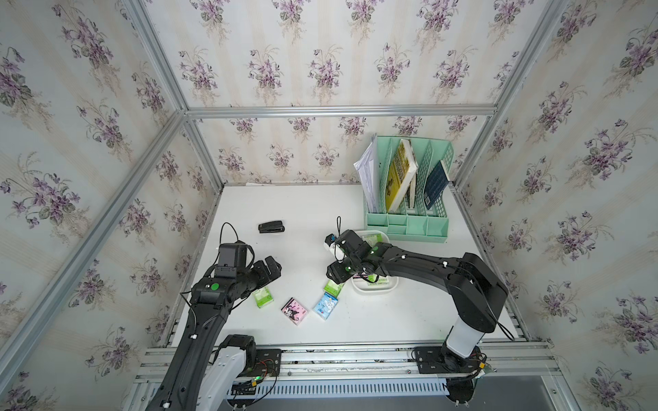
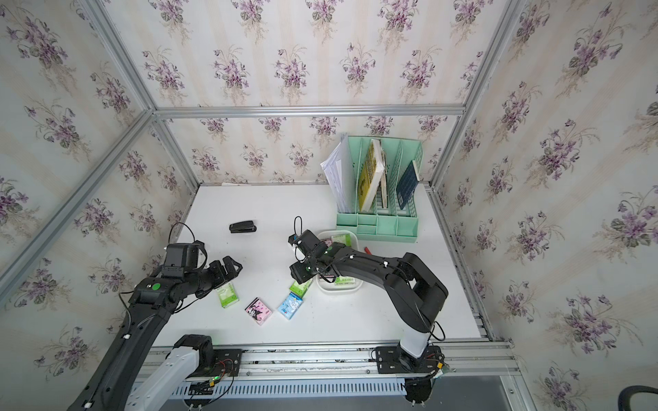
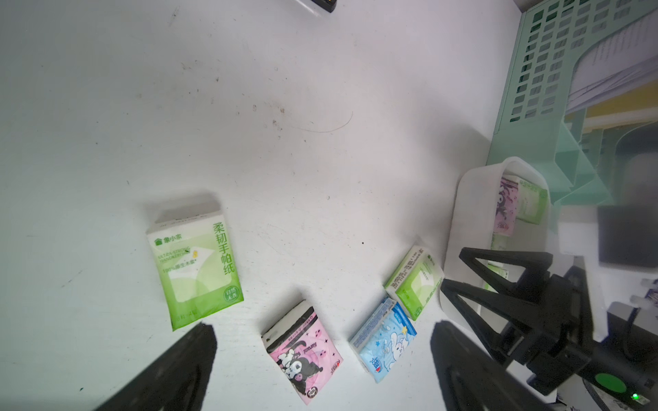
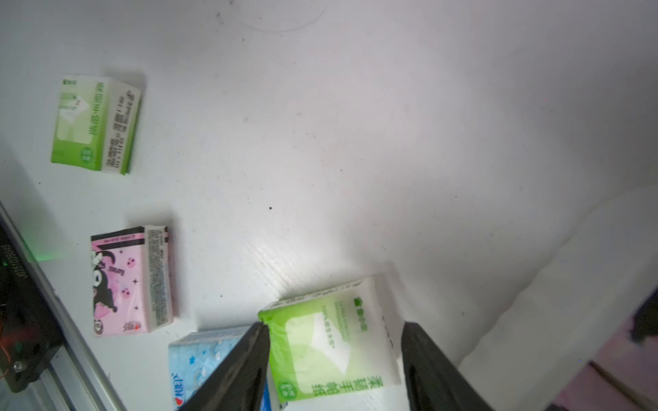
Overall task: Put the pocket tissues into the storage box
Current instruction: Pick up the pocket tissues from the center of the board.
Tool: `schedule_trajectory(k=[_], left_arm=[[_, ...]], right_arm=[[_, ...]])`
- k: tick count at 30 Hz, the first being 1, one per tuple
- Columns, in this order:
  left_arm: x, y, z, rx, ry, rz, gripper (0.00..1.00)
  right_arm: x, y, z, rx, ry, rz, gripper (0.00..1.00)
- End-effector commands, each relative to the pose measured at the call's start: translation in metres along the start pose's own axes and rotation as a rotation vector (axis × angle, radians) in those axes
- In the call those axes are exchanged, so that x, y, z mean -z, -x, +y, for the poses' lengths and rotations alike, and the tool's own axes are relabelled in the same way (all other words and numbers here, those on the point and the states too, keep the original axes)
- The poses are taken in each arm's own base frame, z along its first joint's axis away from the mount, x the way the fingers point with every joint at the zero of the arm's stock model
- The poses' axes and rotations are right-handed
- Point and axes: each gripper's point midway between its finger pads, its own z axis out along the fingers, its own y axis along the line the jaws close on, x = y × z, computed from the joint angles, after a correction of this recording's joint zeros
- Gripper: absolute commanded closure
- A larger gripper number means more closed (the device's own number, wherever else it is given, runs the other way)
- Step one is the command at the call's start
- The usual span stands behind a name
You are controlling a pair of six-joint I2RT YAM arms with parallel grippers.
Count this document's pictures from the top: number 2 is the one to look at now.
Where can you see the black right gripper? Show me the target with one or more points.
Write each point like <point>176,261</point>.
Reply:
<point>296,272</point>

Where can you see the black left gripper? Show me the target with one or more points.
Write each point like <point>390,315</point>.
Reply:
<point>219,276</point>

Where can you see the green tissue pack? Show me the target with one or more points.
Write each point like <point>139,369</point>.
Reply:
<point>345,281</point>
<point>227,295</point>
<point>343,239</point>
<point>300,290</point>

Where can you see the pink tissue pack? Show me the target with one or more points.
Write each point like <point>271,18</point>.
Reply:
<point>258,311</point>

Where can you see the blue tissue pack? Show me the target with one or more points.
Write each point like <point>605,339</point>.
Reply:
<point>290,305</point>

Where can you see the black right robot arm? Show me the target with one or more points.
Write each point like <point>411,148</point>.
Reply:
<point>415,292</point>

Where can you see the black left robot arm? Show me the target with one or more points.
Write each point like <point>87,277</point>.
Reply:
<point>154,300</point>

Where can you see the white storage box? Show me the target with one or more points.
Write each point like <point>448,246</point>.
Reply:
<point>331,288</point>

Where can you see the black stapler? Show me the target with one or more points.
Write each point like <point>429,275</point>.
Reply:
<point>243,227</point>

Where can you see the white paper stack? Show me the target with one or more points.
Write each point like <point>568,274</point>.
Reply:
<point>338,170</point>

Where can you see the yellow cover book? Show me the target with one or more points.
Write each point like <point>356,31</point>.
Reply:
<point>369,178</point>

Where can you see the mint green desk organizer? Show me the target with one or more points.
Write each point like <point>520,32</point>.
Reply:
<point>388,219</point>

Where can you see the dark blue book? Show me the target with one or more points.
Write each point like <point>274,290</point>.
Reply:
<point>407,184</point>

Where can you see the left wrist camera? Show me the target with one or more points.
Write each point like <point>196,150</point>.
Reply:
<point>182,258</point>

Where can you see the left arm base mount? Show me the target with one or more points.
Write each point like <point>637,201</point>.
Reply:
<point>214,365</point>

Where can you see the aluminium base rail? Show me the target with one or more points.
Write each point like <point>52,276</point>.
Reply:
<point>343,370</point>

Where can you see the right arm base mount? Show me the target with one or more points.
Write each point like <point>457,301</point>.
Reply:
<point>419,374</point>

